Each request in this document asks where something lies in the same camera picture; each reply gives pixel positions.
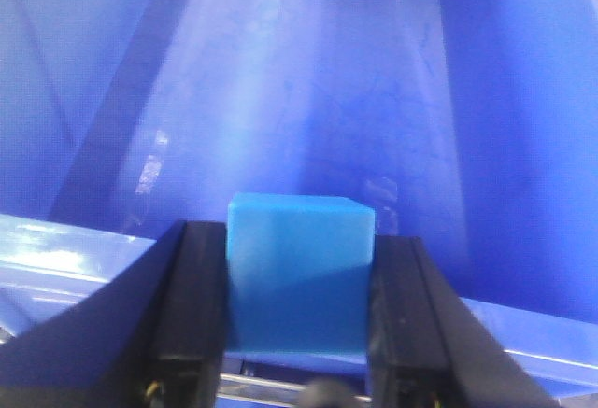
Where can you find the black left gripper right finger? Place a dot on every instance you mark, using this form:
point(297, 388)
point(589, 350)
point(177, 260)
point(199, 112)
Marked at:
point(426, 348)

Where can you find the left front blue bin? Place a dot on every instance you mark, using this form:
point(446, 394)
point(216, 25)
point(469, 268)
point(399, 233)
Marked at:
point(469, 123)

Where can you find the blue cube block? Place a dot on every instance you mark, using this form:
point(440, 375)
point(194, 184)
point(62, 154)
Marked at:
point(299, 269)

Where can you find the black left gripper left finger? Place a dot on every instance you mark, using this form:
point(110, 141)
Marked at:
point(152, 337)

